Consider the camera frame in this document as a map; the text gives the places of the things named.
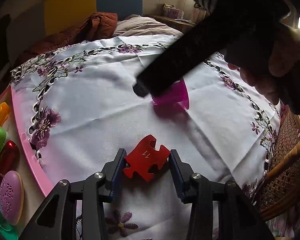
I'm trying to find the white floral embroidered tablecloth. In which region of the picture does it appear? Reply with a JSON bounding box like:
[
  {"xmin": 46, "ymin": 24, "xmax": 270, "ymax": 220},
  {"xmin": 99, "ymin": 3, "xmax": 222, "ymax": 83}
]
[{"xmin": 9, "ymin": 34, "xmax": 282, "ymax": 240}]

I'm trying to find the red puzzle piece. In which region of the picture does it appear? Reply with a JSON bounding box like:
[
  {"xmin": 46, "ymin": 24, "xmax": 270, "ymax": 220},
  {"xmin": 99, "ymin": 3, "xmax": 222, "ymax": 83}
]
[{"xmin": 123, "ymin": 134, "xmax": 170, "ymax": 182}]

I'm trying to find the purple patterned egg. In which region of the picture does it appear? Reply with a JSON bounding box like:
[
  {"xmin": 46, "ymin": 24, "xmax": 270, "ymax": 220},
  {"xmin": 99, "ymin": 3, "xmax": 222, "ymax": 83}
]
[{"xmin": 0, "ymin": 171, "xmax": 24, "ymax": 225}]

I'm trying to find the shiny red capsule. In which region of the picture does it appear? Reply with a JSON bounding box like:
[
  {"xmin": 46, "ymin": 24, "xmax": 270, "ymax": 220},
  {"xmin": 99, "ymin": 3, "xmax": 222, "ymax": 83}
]
[{"xmin": 0, "ymin": 140, "xmax": 20, "ymax": 177}]

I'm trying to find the purple gift box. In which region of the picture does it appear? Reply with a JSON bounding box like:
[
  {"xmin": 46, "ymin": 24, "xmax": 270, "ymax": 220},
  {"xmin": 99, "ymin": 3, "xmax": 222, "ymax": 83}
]
[{"xmin": 162, "ymin": 3, "xmax": 184, "ymax": 20}]

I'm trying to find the wooden side table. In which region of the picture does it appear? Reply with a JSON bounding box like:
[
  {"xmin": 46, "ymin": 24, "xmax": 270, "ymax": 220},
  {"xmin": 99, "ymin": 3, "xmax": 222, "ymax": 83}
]
[{"xmin": 148, "ymin": 15, "xmax": 196, "ymax": 33}]

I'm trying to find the pink rimmed white box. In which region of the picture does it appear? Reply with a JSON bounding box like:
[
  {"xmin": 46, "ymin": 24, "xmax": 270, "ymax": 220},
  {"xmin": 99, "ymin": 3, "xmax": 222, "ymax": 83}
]
[{"xmin": 0, "ymin": 86, "xmax": 53, "ymax": 235}]

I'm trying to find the grey yellow blue headboard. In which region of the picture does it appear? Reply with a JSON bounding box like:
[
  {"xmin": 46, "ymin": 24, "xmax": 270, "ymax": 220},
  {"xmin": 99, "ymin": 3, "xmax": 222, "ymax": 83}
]
[{"xmin": 6, "ymin": 0, "xmax": 143, "ymax": 64}]

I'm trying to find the yellow plastic toy piece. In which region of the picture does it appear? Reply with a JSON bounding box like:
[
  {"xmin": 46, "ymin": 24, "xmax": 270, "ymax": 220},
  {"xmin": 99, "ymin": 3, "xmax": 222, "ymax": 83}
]
[{"xmin": 0, "ymin": 102, "xmax": 10, "ymax": 127}]

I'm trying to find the green plastic mould cylinder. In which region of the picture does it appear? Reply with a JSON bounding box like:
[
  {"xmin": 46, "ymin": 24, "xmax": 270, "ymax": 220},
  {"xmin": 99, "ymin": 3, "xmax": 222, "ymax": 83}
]
[{"xmin": 0, "ymin": 193, "xmax": 19, "ymax": 240}]

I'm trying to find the wicker chair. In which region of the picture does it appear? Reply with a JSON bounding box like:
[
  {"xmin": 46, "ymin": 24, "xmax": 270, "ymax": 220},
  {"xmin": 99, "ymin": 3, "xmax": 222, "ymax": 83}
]
[{"xmin": 256, "ymin": 111, "xmax": 300, "ymax": 220}]

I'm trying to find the rust orange quilted blanket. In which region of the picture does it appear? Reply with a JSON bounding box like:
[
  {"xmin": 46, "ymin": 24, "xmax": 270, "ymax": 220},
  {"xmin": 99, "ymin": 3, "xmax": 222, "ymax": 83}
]
[{"xmin": 15, "ymin": 12, "xmax": 117, "ymax": 65}]

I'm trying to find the person's right hand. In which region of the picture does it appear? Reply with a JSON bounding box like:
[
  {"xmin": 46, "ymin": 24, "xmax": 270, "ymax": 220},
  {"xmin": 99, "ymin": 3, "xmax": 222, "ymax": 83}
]
[{"xmin": 225, "ymin": 24, "xmax": 300, "ymax": 114}]

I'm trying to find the pale pink duvet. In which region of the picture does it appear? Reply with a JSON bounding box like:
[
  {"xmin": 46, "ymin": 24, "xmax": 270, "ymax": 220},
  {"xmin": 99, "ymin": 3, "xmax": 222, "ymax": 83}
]
[{"xmin": 113, "ymin": 15, "xmax": 183, "ymax": 37}]

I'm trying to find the magenta plastic spool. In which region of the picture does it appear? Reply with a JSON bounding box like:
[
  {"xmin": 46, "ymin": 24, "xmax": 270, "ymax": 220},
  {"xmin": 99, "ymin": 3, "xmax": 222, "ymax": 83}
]
[{"xmin": 152, "ymin": 79, "xmax": 190, "ymax": 110}]

